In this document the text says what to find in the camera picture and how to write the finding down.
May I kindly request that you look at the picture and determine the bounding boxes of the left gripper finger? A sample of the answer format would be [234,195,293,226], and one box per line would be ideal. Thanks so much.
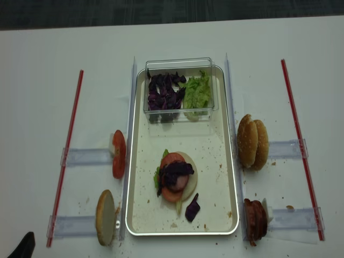
[8,232,35,258]

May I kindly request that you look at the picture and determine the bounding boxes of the sesame bun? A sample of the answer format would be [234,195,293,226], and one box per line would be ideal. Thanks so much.
[252,120,269,171]
[236,114,258,168]

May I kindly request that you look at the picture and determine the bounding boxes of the white pusher block tomato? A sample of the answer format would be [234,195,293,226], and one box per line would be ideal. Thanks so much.
[108,133,115,156]

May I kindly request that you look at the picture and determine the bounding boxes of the upright tomato slices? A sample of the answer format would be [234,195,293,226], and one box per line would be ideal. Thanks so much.
[112,130,126,179]

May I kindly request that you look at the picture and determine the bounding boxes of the meat slice on burger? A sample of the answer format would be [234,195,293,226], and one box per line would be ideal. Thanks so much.
[164,175,189,192]

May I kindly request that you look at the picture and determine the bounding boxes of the green lettuce pile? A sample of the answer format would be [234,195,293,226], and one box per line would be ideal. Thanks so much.
[183,70,211,109]

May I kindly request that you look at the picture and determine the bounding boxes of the stack of meat slices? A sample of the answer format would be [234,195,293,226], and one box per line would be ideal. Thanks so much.
[244,198,268,247]

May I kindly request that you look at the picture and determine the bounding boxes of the white pusher block meat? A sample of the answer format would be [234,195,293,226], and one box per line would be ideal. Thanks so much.
[261,198,274,224]

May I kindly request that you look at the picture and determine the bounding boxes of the left lower clear track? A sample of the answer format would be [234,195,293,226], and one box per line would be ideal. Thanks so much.
[47,216,97,239]

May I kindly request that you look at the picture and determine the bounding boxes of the clear track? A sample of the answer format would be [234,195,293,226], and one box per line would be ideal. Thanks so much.
[47,216,97,239]
[268,207,325,231]
[268,139,309,159]
[60,148,113,167]

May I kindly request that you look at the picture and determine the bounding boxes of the upright bun half left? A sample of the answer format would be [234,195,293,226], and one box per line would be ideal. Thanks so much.
[95,189,116,246]

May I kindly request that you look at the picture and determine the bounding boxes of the left upper clear track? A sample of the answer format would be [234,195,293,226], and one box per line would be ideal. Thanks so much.
[60,148,113,167]

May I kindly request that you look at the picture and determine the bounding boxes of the purple cabbage on burger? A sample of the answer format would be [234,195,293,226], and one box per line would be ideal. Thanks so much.
[157,161,194,196]

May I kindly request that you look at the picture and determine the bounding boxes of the white metal tray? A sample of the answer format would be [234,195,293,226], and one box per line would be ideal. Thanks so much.
[125,67,239,236]

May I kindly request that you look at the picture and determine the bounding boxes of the loose purple cabbage piece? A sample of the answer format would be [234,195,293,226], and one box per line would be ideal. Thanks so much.
[185,193,200,223]

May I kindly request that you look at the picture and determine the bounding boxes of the left red rod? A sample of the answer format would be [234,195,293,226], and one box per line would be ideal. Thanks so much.
[46,70,84,248]

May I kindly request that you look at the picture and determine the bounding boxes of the red rod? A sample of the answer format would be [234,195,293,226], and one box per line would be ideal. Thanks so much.
[46,70,84,248]
[281,59,325,241]

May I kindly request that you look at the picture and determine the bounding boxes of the bottom bun on tray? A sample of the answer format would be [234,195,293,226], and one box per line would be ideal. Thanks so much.
[177,152,198,202]

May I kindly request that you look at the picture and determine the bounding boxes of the purple cabbage pile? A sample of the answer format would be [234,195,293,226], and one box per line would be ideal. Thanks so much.
[146,70,187,111]

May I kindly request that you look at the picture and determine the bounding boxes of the clear plastic container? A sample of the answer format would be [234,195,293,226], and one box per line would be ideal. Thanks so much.
[143,58,218,123]

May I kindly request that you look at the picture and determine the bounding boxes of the right lower clear track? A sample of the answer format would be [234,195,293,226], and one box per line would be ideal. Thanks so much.
[268,207,325,231]

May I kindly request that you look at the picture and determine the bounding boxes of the right upper clear track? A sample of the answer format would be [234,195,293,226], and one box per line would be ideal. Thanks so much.
[268,139,309,159]

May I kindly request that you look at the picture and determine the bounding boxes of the right red rod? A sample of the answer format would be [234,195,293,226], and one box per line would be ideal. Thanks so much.
[281,59,325,241]

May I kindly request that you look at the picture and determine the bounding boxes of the left clear long rail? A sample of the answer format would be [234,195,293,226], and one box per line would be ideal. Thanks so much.
[118,57,137,241]

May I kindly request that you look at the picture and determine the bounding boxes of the clear long rail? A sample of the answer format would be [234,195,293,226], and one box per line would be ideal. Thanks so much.
[224,53,248,242]
[118,57,137,241]

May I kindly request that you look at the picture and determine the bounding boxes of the right clear long rail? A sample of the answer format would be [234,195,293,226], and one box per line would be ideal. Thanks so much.
[224,53,248,242]

